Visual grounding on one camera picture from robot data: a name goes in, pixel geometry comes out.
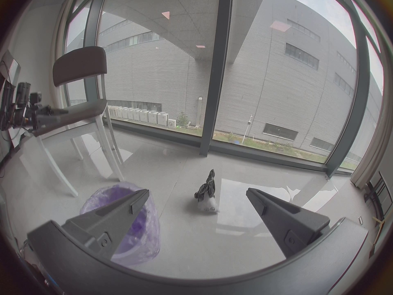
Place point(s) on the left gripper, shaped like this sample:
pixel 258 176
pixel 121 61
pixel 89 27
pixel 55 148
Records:
pixel 36 115

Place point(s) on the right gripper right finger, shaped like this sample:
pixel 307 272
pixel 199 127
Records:
pixel 288 223

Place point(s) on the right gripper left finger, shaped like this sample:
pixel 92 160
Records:
pixel 101 226

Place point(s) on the purple plastic bag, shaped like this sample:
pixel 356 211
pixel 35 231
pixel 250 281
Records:
pixel 147 226

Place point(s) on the black plastic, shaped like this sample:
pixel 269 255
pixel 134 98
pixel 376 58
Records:
pixel 206 189

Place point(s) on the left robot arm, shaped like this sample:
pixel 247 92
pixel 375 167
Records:
pixel 21 92

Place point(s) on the white printed wrapper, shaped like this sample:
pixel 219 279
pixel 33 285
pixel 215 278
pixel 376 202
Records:
pixel 208 207

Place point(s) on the window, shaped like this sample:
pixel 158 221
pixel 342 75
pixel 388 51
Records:
pixel 219 72

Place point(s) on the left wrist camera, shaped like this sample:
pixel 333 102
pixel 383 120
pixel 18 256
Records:
pixel 35 98

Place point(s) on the brown padded white frame chair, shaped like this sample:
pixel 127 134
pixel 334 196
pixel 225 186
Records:
pixel 79 63

